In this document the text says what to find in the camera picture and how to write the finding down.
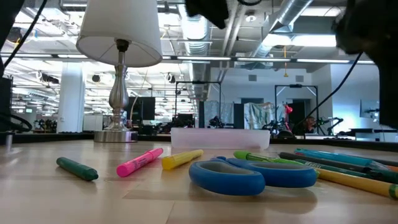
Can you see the clear box with pink lid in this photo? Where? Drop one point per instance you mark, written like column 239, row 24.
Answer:
column 217, row 140

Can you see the light green pen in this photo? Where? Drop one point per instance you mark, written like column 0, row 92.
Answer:
column 248, row 155

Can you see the yellow highlighter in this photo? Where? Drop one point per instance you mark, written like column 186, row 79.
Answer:
column 180, row 159

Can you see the pink highlighter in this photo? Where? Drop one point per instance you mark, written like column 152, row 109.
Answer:
column 136, row 163

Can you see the dark grey marker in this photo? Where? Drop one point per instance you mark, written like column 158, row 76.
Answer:
column 298, row 157

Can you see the teal pen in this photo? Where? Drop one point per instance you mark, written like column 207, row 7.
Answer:
column 335, row 158

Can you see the green crayon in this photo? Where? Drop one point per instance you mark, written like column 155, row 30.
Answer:
column 77, row 169

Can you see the dark green marker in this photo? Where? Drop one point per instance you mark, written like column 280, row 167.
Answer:
column 342, row 170

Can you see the yellow pencil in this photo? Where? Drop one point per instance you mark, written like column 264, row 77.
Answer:
column 357, row 183

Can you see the black pen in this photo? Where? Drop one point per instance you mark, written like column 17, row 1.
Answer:
column 391, row 162

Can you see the black background robot arm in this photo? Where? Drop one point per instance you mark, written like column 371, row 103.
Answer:
column 334, row 121

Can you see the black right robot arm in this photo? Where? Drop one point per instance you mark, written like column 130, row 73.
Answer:
column 373, row 31

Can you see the white shade silver table lamp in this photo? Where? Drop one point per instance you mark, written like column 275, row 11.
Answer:
column 124, row 31

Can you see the pale draped sheet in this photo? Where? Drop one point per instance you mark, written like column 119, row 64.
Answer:
column 217, row 110
column 258, row 115

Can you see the black monitor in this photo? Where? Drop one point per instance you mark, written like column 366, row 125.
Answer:
column 146, row 109

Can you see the red object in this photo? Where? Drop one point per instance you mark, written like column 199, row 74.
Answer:
column 288, row 109

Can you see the person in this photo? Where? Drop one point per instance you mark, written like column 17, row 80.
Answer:
column 309, row 124

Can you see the white cabinet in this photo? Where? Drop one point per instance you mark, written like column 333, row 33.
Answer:
column 93, row 123

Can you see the white pillar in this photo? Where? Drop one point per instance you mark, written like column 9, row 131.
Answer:
column 71, row 99

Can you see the silver ventilation duct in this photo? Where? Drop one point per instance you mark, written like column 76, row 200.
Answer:
column 292, row 12
column 197, row 46

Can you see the pale wall monitor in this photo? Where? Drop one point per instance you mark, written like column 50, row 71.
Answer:
column 368, row 107

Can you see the black aluminium table frame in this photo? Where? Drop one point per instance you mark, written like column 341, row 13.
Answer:
column 342, row 143

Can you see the small grey metal post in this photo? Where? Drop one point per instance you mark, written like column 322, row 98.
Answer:
column 8, row 140

